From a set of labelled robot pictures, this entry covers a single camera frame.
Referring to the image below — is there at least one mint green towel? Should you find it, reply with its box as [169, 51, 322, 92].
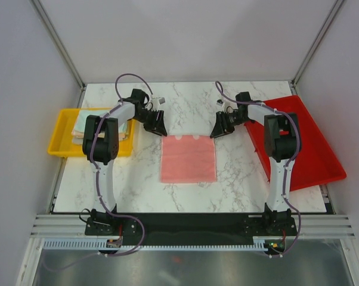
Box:
[75, 108, 131, 133]

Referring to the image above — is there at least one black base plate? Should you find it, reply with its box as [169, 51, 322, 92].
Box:
[85, 213, 296, 247]

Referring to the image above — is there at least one aluminium frame rail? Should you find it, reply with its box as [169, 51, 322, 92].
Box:
[31, 213, 355, 238]

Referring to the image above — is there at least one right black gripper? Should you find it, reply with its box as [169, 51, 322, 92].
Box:
[210, 111, 251, 139]

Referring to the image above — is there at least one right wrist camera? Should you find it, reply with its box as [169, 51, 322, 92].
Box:
[216, 99, 234, 113]

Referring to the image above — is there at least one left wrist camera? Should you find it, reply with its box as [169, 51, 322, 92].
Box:
[146, 97, 165, 111]

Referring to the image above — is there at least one left aluminium frame post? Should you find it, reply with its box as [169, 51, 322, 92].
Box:
[30, 0, 86, 91]

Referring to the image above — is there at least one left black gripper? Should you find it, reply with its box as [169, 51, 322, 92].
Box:
[132, 110, 167, 137]

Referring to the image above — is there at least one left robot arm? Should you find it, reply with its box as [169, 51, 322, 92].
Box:
[82, 89, 168, 235]

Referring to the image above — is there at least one red plastic tray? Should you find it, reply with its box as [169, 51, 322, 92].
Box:
[245, 95, 346, 191]

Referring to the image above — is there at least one aluminium frame post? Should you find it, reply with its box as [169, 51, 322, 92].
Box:
[30, 0, 86, 91]
[289, 0, 346, 89]

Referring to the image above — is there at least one slotted cable duct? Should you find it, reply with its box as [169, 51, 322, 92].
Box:
[43, 237, 285, 251]

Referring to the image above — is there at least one yellow plastic tray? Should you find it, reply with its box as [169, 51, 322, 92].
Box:
[48, 108, 137, 158]

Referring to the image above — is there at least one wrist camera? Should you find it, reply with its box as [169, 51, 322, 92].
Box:
[216, 99, 234, 113]
[146, 97, 165, 111]

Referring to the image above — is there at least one right aluminium frame post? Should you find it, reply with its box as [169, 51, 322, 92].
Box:
[289, 0, 346, 89]

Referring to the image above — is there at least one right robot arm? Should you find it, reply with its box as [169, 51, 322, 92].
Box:
[210, 92, 301, 235]

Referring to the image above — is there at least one pink printed towel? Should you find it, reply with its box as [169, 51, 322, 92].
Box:
[160, 135, 216, 184]

